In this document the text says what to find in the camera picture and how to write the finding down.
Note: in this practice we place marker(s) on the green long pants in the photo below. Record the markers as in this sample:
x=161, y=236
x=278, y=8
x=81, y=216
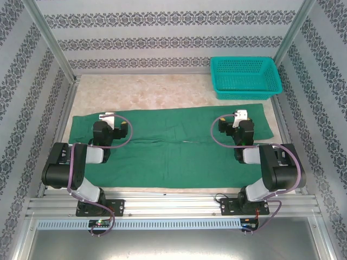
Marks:
x=162, y=162

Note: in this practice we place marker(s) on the teal plastic basket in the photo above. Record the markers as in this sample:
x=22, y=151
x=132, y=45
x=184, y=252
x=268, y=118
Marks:
x=244, y=78

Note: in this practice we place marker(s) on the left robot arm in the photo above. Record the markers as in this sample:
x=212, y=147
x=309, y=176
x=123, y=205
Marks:
x=62, y=168

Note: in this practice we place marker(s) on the small circuit board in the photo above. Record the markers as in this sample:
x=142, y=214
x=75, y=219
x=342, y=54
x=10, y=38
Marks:
x=99, y=223
x=248, y=222

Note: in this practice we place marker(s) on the brushed metal sheet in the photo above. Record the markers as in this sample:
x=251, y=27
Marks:
x=173, y=243

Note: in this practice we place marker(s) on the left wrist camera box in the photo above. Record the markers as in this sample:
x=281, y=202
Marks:
x=108, y=117

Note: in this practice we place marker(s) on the aluminium back rail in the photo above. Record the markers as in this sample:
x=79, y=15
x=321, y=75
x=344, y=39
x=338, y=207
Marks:
x=141, y=72

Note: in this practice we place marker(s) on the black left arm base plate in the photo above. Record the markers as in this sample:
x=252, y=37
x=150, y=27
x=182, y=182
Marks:
x=119, y=207

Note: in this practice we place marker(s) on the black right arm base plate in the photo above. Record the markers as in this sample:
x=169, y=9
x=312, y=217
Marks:
x=226, y=207

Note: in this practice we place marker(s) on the aluminium mounting rail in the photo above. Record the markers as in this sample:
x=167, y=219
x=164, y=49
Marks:
x=173, y=205

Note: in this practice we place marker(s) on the aluminium frame post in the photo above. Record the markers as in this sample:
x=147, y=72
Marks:
x=295, y=29
x=48, y=33

